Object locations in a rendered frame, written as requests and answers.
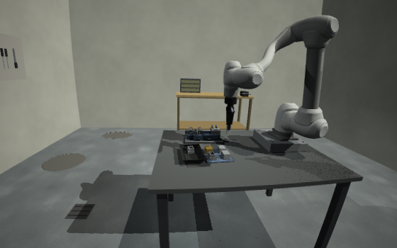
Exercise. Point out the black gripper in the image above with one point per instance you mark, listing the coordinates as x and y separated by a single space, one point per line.
229 113

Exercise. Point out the yellow rectangular block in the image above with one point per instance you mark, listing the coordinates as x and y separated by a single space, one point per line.
208 149

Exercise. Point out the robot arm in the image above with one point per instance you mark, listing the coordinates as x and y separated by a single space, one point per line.
308 120

